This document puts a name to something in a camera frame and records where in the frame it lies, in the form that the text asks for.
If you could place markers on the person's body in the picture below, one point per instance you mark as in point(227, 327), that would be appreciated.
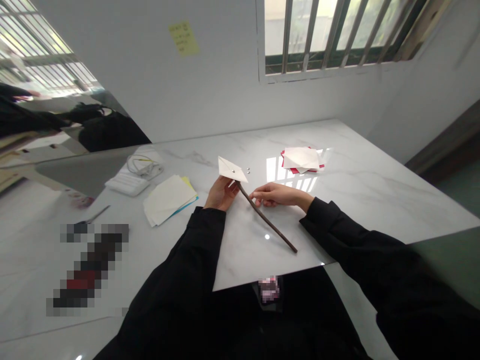
point(243, 322)

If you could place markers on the yellow sticky note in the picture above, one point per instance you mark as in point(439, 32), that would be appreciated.
point(183, 39)

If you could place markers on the pile of white red papers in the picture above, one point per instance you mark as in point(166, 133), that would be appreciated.
point(303, 159)

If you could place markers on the black bag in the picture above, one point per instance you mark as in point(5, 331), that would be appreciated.
point(108, 129)

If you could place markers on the brown wooden stick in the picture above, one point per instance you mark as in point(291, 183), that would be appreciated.
point(270, 225)

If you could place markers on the dark wooden door frame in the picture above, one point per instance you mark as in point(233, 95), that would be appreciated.
point(446, 146)

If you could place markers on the white power strip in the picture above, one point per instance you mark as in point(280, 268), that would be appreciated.
point(126, 184)

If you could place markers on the person's left hand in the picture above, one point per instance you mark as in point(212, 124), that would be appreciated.
point(219, 195)

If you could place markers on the window with metal bars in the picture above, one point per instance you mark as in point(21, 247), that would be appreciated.
point(337, 33)

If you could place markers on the grey scissors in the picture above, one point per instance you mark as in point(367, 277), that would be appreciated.
point(95, 216)

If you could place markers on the white paper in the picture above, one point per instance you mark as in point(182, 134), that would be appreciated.
point(229, 167)

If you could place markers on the person's right hand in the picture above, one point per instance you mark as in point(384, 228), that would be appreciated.
point(287, 195)

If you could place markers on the pile of white yellow papers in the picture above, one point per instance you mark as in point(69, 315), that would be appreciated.
point(167, 200)

